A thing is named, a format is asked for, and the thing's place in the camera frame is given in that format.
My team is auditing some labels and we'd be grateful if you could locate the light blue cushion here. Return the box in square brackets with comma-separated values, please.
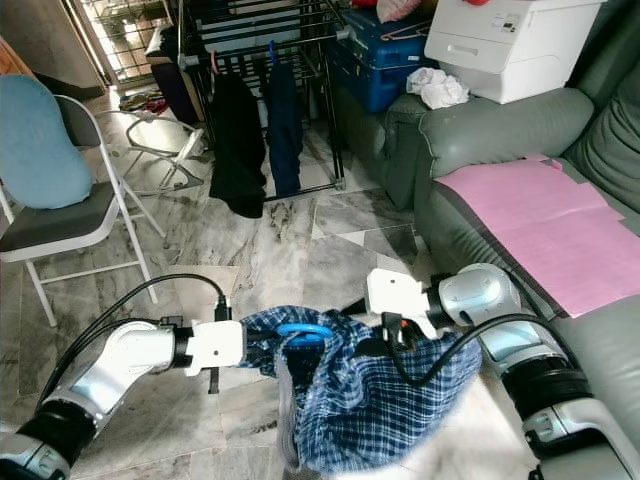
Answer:
[0, 75, 95, 211]

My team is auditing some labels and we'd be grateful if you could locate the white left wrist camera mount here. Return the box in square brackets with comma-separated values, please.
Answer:
[185, 320, 247, 377]

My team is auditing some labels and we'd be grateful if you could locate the white crumpled cloth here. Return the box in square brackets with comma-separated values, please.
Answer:
[405, 67, 472, 111]

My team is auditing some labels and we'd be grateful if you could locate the black metal drying rack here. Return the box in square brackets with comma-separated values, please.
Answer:
[178, 0, 349, 206]

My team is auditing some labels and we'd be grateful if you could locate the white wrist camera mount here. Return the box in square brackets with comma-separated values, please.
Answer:
[185, 320, 247, 377]
[365, 267, 441, 341]

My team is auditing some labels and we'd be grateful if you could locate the purple stool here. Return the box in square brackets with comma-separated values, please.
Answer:
[145, 55, 203, 127]

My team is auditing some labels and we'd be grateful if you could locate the blue suitcase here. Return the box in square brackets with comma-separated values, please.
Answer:
[327, 8, 433, 114]

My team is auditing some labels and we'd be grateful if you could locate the navy blue garment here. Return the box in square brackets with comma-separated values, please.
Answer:
[266, 62, 304, 199]

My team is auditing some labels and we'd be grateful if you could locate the blue plaid shirt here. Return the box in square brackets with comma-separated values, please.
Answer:
[240, 305, 486, 476]

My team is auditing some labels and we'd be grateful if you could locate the black garment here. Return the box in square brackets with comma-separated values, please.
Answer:
[209, 70, 267, 220]

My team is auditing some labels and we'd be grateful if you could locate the pink blanket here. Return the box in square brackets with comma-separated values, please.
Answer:
[435, 153, 640, 321]

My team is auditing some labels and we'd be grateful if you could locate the pink rabbit pillow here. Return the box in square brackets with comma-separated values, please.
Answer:
[376, 0, 423, 24]

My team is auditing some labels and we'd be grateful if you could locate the grey-green sofa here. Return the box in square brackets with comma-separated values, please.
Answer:
[332, 0, 640, 480]

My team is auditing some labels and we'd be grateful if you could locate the white wire bouncer frame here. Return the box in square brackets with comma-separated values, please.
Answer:
[102, 108, 203, 193]

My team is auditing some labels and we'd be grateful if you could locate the colourful crumpled cloth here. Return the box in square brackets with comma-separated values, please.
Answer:
[118, 92, 163, 115]

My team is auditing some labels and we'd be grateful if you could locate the grey folding chair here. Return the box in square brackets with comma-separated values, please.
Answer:
[0, 95, 167, 329]

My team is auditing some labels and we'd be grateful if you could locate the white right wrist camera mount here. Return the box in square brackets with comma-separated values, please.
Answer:
[365, 267, 441, 341]

